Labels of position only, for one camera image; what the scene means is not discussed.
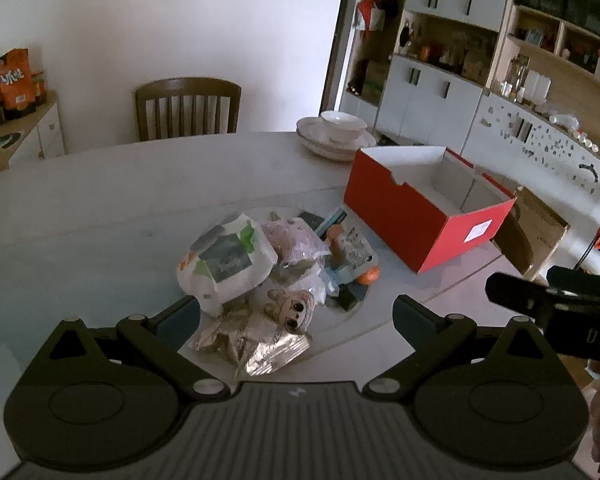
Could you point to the white green snack bag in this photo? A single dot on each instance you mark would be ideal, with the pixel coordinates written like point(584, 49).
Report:
point(220, 260)

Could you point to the teal box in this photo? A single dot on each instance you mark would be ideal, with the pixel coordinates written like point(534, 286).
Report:
point(332, 220)

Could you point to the red cardboard box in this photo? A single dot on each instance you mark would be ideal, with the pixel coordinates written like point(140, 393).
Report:
point(395, 205)

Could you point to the orange fruit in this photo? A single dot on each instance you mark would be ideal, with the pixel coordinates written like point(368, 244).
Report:
point(370, 275)

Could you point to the white printed pouch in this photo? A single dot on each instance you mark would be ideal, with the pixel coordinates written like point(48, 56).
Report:
point(357, 252)

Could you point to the pale orange lump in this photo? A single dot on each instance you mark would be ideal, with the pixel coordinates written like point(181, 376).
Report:
point(336, 232)

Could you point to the red paper bag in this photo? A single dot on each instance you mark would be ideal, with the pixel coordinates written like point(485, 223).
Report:
point(370, 15)

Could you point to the clear plastic bag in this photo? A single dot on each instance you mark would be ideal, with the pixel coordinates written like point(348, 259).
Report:
point(316, 282)

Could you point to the white sideboard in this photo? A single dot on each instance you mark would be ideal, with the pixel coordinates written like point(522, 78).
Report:
point(45, 132)

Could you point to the stack of white plates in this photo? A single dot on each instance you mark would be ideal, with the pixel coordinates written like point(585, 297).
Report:
point(330, 145)

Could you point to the wooden slat-back chair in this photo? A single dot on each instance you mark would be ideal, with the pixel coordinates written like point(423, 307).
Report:
point(187, 90)

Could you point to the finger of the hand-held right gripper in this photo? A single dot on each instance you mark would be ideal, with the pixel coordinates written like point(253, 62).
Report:
point(512, 292)

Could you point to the pink snack packet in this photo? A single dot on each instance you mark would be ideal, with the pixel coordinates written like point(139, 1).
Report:
point(295, 242)

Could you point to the silver foil bag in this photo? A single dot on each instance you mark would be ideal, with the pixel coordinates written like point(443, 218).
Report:
point(260, 352)

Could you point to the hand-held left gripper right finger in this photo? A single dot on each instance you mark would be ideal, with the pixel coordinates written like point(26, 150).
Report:
point(409, 319)

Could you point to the small dark green box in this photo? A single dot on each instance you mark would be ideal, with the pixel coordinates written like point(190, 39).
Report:
point(310, 219)

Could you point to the small big-eyed plush doll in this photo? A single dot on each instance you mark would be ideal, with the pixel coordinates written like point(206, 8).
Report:
point(291, 310)

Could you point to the white wall cabinet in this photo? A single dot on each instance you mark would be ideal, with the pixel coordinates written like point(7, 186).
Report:
point(430, 95)

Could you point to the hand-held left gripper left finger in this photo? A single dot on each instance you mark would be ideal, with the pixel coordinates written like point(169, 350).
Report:
point(180, 316)

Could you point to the white bowl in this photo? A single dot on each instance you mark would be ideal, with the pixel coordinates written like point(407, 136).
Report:
point(342, 121)

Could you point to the orange snack bag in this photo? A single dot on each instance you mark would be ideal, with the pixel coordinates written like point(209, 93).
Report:
point(12, 80)

